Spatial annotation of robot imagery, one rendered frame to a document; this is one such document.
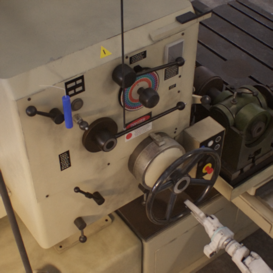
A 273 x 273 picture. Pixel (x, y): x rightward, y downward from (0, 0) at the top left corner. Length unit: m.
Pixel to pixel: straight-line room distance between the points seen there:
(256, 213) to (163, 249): 0.55
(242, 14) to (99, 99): 2.08
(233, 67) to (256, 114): 0.82
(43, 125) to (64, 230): 0.60
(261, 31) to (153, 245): 1.59
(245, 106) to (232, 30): 1.16
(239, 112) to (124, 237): 0.89
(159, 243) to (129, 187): 0.69
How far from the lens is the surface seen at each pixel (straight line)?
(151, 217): 2.03
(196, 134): 2.22
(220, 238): 2.11
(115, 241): 2.76
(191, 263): 3.35
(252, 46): 3.41
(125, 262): 2.78
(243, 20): 3.66
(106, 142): 1.85
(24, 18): 1.92
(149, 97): 1.83
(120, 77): 1.74
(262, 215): 2.81
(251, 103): 2.49
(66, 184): 1.99
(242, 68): 3.20
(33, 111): 1.62
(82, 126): 1.74
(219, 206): 3.07
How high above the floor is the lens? 2.86
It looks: 44 degrees down
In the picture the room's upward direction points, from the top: straight up
